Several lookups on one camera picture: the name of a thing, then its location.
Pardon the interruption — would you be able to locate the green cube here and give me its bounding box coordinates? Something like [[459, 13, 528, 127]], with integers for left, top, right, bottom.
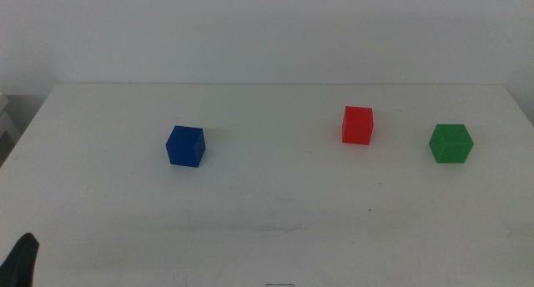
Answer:
[[428, 123, 475, 164]]

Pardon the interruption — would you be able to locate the blue cube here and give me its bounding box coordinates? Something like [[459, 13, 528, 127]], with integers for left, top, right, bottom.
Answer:
[[164, 124, 207, 169]]

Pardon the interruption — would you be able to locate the red cube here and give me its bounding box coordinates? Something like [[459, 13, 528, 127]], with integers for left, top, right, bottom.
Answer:
[[341, 105, 375, 146]]

